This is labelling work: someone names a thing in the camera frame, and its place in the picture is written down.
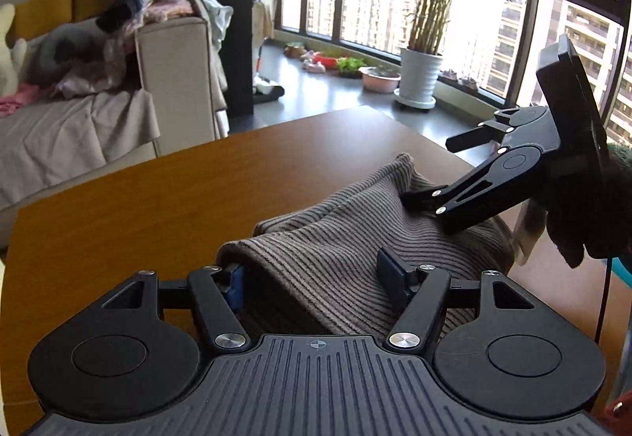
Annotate pile of clothes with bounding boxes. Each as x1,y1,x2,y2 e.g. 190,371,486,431
51,0,233,109

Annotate pink metal bowl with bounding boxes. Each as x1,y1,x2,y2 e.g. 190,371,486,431
359,67,401,93

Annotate white plant pot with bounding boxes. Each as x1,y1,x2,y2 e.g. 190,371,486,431
394,49,442,111

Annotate grey neck pillow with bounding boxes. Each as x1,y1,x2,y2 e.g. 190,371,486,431
28,19,107,87

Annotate yellow back cushion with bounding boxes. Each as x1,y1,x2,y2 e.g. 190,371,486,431
13,0,73,41

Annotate beige sofa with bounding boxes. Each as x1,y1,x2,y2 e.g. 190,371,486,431
1,0,229,238

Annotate white plush duck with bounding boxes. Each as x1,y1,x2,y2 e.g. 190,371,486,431
0,4,28,98

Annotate green toy vegetables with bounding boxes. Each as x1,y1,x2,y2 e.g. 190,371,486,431
337,57,366,78

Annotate gloved right hand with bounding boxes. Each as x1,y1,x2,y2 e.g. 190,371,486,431
513,144,631,269

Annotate grey striped knit garment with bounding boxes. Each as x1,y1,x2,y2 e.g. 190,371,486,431
216,153,514,340

